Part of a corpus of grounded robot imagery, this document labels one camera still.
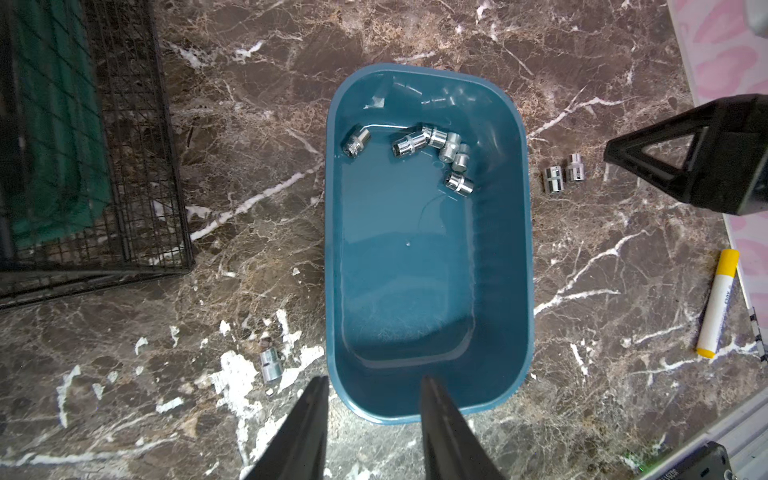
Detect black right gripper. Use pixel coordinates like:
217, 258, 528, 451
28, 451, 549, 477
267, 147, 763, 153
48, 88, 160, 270
603, 94, 767, 216

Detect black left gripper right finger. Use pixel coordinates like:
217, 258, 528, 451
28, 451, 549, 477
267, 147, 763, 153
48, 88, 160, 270
420, 377, 504, 479

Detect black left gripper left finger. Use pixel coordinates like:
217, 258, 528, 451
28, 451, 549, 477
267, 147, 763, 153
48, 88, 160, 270
246, 376, 329, 480

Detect chrome socket three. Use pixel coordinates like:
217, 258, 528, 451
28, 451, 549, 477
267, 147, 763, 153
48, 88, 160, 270
260, 346, 283, 383

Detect chrome socket two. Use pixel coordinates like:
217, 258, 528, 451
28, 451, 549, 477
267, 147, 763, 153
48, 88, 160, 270
566, 153, 585, 182

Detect teal plastic storage box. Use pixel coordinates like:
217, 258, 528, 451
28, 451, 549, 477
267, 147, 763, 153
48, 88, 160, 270
325, 63, 534, 425

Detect chrome socket nine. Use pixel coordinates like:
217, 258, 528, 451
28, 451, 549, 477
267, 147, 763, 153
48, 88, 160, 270
444, 172, 474, 197

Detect chrome socket eight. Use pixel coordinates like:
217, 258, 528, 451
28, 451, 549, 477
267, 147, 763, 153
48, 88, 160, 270
451, 143, 471, 175

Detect chrome socket seven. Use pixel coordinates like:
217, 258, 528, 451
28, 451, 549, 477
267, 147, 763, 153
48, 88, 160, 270
438, 132, 461, 164

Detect chrome socket six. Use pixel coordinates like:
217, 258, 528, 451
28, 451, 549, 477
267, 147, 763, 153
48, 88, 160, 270
422, 125, 447, 149

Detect chrome socket five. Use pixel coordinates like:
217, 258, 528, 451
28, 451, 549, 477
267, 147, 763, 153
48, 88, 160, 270
392, 132, 429, 158

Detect chrome socket four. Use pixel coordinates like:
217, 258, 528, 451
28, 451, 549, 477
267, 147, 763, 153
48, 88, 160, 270
342, 127, 371, 158

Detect yellow capped white marker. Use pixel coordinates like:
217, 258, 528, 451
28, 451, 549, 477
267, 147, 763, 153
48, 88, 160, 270
696, 249, 740, 360

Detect green fabric bag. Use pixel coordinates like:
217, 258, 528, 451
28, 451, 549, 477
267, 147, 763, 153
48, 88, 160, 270
4, 1, 112, 249

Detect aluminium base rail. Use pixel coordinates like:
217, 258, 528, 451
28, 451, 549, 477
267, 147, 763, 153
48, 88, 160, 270
640, 389, 767, 479

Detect black wire mesh rack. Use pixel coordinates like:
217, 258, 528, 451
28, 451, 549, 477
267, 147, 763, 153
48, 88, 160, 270
1, 1, 194, 310

